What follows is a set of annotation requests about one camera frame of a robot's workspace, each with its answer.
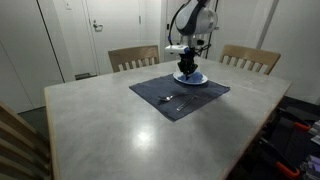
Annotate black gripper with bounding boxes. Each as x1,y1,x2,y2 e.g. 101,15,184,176
177,52,199,80

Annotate white round plate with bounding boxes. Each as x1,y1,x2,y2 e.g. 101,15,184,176
172,70,209,86

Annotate dark blue woven placemat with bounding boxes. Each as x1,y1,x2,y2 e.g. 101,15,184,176
128,73,231,122

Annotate light wooden dining chair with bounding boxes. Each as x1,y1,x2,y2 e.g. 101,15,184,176
107,45,160,73
219,44,282,76

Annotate dark baseboard vent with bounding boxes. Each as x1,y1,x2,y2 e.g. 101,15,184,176
74,72,98,81

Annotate black perforated breadboard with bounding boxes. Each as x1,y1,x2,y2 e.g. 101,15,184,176
263,99,320,174

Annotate white closet door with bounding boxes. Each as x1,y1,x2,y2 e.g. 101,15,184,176
0,0,64,114

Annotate near wooden chair back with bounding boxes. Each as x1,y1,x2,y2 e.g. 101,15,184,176
0,101,53,180

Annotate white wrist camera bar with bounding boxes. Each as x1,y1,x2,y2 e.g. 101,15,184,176
164,44,192,55

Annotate thin black camera cable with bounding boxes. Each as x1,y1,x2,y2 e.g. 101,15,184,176
189,38,214,59

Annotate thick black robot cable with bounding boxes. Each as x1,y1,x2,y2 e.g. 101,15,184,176
167,0,193,46

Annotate white door with lever handle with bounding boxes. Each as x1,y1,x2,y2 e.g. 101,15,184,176
85,0,145,76

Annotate metal lever door handle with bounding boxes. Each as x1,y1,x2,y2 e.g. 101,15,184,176
91,19,104,33

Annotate orange-handled black bar clamp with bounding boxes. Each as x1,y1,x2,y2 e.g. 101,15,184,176
278,108,313,133
258,135,301,180

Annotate silver metal bracket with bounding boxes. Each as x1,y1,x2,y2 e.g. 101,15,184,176
299,154,320,180

